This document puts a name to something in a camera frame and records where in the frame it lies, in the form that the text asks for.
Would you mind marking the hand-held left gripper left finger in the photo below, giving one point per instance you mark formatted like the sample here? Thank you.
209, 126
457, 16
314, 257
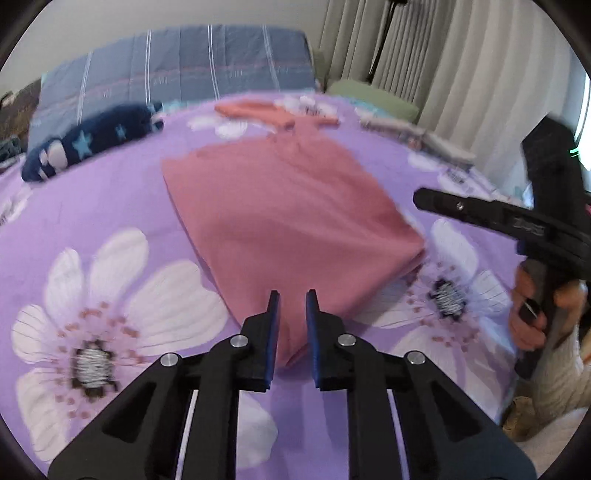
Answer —
272, 341

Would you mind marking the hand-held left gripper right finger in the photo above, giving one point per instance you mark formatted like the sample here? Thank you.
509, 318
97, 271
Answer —
313, 341

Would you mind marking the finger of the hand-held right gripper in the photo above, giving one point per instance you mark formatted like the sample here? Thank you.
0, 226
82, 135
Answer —
457, 205

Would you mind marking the pink garment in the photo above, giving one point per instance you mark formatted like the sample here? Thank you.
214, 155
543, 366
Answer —
286, 207

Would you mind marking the person's right forearm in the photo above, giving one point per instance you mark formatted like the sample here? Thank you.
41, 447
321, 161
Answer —
563, 378

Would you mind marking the person's right hand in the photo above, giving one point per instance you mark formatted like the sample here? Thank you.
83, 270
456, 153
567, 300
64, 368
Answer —
524, 323

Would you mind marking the bright window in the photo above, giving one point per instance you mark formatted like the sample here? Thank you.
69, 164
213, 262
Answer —
582, 110

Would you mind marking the beige curtain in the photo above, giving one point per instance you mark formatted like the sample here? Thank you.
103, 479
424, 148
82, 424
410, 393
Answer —
485, 69

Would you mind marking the green pillow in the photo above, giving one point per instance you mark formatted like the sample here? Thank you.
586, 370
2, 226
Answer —
374, 97

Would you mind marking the black floor lamp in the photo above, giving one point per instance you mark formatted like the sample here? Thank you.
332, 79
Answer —
383, 41

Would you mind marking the purple floral bed sheet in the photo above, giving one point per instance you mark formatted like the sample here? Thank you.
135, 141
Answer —
115, 207

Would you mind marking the folded coral cloth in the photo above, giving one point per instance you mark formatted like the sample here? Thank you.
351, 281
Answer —
258, 110

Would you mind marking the navy star print cloth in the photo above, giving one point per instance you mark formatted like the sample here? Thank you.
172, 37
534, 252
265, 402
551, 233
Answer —
87, 143

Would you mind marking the blue plaid pillow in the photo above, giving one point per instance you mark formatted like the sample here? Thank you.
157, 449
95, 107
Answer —
184, 64

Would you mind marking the brown patterned headboard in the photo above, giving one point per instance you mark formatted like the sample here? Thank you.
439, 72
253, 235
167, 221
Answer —
18, 110

